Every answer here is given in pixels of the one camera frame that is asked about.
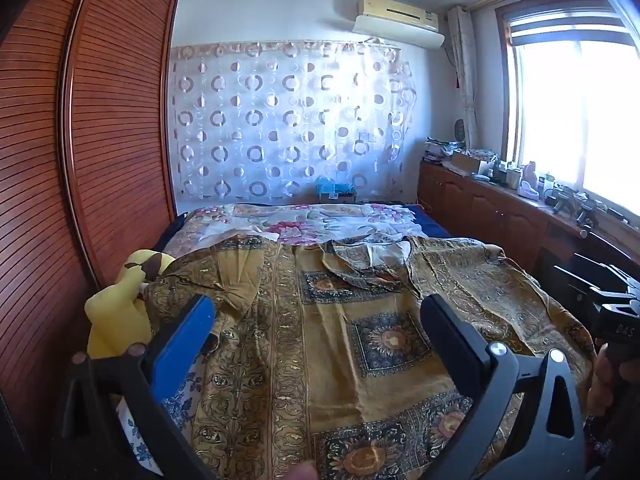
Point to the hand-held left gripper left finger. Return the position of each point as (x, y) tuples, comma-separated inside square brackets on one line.
[(185, 340)]

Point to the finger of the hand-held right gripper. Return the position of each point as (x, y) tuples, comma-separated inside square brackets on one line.
[(605, 267), (585, 282)]

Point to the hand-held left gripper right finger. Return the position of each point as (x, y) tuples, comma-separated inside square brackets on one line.
[(450, 340)]

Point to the mustard patterned shirt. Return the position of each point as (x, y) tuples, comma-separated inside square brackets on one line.
[(325, 360)]

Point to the person's right hand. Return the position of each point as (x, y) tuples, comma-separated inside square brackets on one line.
[(602, 375)]

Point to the person's left hand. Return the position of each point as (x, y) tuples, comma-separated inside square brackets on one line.
[(300, 472)]

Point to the spare black gripper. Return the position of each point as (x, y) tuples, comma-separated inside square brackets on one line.
[(565, 197), (590, 212)]

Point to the blue floral white sheet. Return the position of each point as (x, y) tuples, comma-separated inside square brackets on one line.
[(175, 410)]

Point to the yellow plush toy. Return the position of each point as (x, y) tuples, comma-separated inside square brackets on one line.
[(115, 310)]

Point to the dark blue blanket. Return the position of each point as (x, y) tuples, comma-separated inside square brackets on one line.
[(430, 222)]

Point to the long wooden cabinet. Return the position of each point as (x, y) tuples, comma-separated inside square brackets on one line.
[(475, 210)]

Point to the wooden framed window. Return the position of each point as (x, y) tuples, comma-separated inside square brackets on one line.
[(575, 110)]

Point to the pink floral quilt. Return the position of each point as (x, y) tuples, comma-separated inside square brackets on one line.
[(300, 222)]

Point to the open cardboard box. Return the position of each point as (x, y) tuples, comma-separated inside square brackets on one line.
[(470, 164)]

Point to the box with blue items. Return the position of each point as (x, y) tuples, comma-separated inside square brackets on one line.
[(335, 191)]

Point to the pile of packets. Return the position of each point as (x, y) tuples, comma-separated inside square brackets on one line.
[(440, 150)]

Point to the wooden slatted wardrobe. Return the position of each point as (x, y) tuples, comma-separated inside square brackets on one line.
[(100, 135)]

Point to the beige patterned window curtain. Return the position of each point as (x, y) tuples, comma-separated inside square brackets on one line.
[(465, 85)]

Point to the circle-patterned sheer curtain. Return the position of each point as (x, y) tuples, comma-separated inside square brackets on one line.
[(275, 125)]

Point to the wall air conditioner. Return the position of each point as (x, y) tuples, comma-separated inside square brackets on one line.
[(395, 7), (400, 32)]

